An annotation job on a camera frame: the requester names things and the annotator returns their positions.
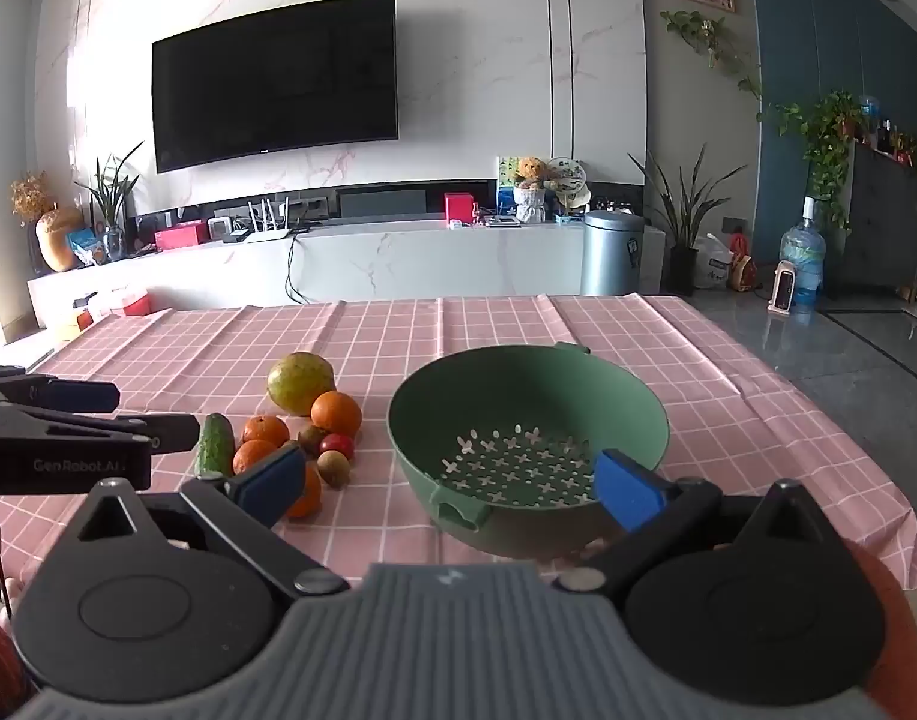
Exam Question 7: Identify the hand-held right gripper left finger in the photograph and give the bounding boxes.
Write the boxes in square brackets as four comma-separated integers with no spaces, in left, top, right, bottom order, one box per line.
[57,441,350,601]

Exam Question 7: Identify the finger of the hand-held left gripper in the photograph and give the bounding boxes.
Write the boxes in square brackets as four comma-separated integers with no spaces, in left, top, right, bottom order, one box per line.
[23,410,202,457]
[0,365,122,415]

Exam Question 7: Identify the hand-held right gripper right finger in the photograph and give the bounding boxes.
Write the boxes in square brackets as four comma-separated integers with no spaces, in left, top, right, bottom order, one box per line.
[555,448,872,608]

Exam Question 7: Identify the small tangerine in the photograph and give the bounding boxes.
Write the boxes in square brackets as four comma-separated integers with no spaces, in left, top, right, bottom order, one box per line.
[232,439,280,475]
[241,415,290,447]
[286,460,323,520]

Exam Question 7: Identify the green cucumber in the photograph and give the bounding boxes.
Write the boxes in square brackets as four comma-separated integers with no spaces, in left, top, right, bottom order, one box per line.
[194,412,236,479]

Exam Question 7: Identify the large orange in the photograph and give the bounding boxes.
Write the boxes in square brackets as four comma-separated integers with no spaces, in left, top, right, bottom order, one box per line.
[310,390,364,442]

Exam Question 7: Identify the yellow-green mango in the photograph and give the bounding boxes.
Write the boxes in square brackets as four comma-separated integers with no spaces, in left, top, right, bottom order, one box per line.
[267,352,337,417]

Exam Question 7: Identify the green colander bowl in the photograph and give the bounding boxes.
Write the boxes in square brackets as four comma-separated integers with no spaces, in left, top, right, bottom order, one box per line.
[387,341,671,562]

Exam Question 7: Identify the red and white box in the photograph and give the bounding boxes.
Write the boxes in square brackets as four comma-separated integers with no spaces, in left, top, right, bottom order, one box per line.
[102,289,154,316]

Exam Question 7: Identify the blue packet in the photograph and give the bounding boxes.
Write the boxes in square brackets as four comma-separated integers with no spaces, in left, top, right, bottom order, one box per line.
[67,229,107,265]

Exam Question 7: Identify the orange ceramic vase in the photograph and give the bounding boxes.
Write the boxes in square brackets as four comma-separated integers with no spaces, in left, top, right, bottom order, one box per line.
[37,210,85,272]

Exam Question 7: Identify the pink checked tablecloth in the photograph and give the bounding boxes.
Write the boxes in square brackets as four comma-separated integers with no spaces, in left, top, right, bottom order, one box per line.
[0,294,917,616]

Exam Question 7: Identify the long red box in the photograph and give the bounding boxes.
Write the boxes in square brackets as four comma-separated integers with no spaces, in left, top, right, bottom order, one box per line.
[154,221,206,250]

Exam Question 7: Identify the green plant in glass vase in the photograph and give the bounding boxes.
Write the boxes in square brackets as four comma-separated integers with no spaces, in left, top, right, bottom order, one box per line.
[76,142,145,263]

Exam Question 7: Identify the dried orange flowers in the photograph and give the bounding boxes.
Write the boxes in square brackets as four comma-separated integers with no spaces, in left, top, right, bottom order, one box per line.
[10,172,55,224]

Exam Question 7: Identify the white router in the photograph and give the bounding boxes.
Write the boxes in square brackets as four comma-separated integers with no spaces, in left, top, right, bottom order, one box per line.
[244,197,293,243]

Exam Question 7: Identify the snake plant in black pot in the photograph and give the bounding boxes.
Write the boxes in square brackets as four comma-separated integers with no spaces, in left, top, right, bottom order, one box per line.
[630,142,748,297]

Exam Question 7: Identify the silver trash can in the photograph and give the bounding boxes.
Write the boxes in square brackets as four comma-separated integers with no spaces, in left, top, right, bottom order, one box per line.
[580,211,646,297]

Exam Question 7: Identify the white plastic bag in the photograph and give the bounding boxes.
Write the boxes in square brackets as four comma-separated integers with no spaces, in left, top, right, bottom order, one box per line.
[694,234,736,290]

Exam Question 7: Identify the red bag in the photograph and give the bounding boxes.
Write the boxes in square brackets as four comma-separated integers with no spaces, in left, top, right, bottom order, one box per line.
[730,234,756,292]

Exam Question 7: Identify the white marble console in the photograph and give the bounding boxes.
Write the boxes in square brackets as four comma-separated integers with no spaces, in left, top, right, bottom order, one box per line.
[27,217,587,331]

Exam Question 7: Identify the large water bottle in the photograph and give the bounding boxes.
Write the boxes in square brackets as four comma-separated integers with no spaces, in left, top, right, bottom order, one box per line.
[780,196,827,308]

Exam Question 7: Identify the person's orange clothing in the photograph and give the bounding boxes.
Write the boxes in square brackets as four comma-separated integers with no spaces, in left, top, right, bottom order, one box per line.
[856,546,917,720]

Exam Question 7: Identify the decorative round plate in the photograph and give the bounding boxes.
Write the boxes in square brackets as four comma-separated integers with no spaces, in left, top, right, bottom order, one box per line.
[549,157,591,197]

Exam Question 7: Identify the brown teddy bear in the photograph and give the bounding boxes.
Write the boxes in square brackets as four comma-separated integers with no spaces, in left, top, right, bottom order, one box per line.
[513,157,561,192]

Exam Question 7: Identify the blue-green picture card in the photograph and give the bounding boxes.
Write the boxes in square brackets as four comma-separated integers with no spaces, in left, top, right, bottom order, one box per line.
[496,156,523,211]

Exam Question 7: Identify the black flat television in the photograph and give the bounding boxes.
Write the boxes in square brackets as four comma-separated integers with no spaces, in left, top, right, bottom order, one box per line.
[152,0,398,173]

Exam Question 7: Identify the dark grey cabinet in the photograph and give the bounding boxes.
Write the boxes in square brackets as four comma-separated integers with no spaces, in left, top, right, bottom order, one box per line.
[826,142,917,297]

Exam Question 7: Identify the green pothos plant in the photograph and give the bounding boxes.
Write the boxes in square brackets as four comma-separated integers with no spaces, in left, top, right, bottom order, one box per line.
[759,90,868,233]

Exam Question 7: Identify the row of bottles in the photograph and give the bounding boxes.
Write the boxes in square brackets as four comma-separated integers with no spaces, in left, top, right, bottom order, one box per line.
[856,94,917,166]

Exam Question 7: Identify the hanging ivy plant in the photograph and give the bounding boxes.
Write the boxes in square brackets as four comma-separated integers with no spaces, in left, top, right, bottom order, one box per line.
[660,10,763,98]

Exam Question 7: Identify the black cable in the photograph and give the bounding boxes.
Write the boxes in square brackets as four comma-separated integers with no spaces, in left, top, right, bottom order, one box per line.
[284,229,310,306]

